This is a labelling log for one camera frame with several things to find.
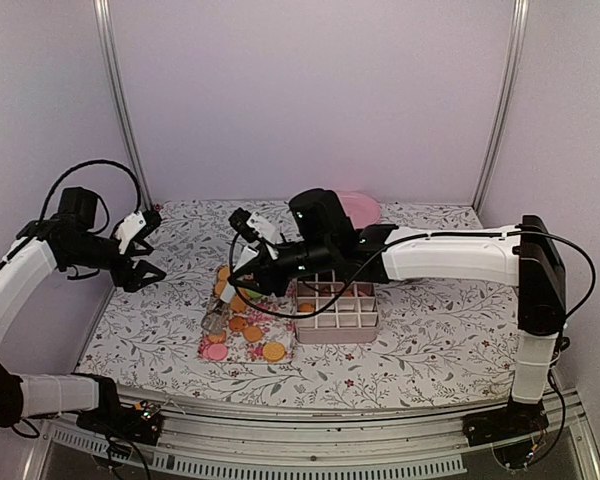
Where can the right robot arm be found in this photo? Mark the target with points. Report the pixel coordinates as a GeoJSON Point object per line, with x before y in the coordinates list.
{"type": "Point", "coordinates": [524, 256]}

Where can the floral tablecloth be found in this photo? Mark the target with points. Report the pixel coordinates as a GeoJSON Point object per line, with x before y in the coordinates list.
{"type": "Point", "coordinates": [440, 342]}

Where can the round cream sandwich cookie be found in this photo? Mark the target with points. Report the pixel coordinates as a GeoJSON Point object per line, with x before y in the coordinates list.
{"type": "Point", "coordinates": [273, 352]}

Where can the metal tongs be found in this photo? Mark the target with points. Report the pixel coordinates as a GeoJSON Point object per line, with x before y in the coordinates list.
{"type": "Point", "coordinates": [217, 314]}

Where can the floral cookie tray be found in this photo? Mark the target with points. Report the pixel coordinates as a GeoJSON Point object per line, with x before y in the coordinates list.
{"type": "Point", "coordinates": [249, 329]}

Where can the aluminium post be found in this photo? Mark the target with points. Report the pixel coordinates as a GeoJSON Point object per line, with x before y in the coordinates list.
{"type": "Point", "coordinates": [104, 25]}
{"type": "Point", "coordinates": [514, 53]}

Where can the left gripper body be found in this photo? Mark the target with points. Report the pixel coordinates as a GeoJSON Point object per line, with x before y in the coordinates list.
{"type": "Point", "coordinates": [88, 256]}

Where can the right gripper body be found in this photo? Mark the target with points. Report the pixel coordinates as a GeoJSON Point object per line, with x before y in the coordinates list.
{"type": "Point", "coordinates": [316, 260]}

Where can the right aluminium post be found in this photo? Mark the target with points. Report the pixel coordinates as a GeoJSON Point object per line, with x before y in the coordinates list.
{"type": "Point", "coordinates": [514, 53]}

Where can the front aluminium rail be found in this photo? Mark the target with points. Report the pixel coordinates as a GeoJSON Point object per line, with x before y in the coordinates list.
{"type": "Point", "coordinates": [204, 439]}

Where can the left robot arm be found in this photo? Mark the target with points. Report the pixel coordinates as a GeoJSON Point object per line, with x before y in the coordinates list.
{"type": "Point", "coordinates": [68, 241]}

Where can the compartment tin box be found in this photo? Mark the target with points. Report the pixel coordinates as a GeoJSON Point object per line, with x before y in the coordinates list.
{"type": "Point", "coordinates": [352, 319]}

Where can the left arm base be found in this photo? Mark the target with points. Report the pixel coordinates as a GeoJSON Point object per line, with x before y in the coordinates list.
{"type": "Point", "coordinates": [140, 423]}

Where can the pink plate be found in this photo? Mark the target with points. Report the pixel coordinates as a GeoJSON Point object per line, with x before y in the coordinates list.
{"type": "Point", "coordinates": [360, 208]}

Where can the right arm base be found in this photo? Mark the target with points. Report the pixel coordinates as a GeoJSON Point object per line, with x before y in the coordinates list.
{"type": "Point", "coordinates": [510, 421]}

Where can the pink round cookie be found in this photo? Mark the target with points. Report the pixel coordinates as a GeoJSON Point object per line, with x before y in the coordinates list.
{"type": "Point", "coordinates": [215, 352]}

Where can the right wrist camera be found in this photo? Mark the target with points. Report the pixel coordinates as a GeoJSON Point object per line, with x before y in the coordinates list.
{"type": "Point", "coordinates": [255, 228]}

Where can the left aluminium post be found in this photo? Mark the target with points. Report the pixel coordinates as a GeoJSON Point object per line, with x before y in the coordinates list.
{"type": "Point", "coordinates": [104, 25]}

